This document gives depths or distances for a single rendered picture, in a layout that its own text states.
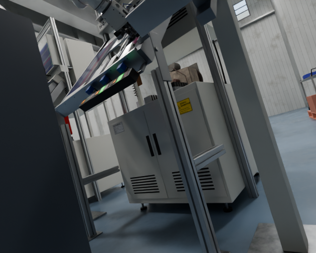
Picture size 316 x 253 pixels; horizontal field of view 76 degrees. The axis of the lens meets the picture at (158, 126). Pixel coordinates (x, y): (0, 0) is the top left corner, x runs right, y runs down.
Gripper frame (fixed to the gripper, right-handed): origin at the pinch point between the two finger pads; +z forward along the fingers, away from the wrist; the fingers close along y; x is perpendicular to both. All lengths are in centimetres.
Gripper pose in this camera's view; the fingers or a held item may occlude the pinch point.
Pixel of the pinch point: (131, 31)
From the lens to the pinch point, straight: 110.3
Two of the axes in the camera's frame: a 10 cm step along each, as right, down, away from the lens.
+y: -7.3, 2.5, 6.4
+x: -1.2, 8.7, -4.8
